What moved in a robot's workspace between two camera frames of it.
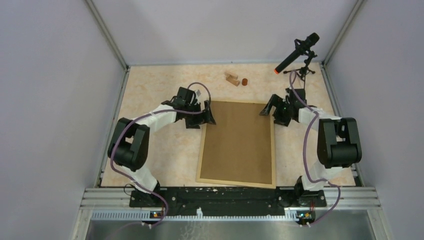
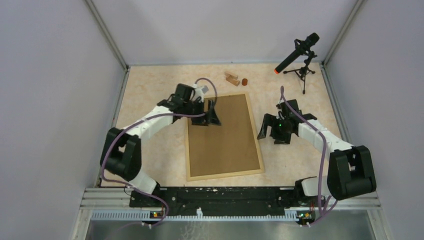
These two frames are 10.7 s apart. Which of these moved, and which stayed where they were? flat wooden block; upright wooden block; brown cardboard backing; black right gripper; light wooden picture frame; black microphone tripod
Moved: brown cardboard backing; light wooden picture frame; black right gripper
Stayed: upright wooden block; black microphone tripod; flat wooden block
